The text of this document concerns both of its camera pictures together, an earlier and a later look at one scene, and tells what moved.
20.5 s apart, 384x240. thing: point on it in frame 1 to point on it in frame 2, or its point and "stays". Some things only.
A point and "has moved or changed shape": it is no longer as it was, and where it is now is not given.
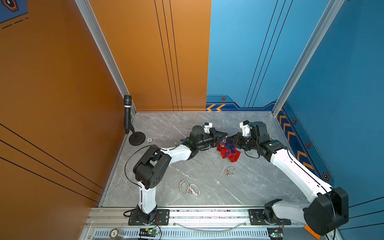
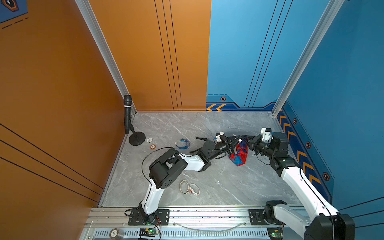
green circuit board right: (275, 233) stays
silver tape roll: (115, 234) stays
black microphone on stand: (137, 138) stays
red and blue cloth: (228, 150) has moved or changed shape
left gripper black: (214, 135) to (229, 145)
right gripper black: (237, 140) stays
